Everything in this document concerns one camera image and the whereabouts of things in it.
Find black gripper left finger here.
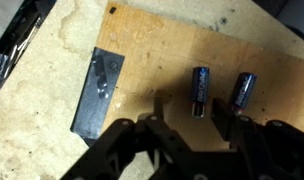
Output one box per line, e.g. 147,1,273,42
135,96,193,164

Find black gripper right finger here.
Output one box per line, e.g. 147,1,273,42
210,97,266,151

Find wooden chopping board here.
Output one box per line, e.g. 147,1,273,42
91,0,304,153

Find black flat plate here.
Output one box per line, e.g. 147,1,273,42
70,46,126,140

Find black tool drawer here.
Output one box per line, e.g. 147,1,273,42
0,0,57,101

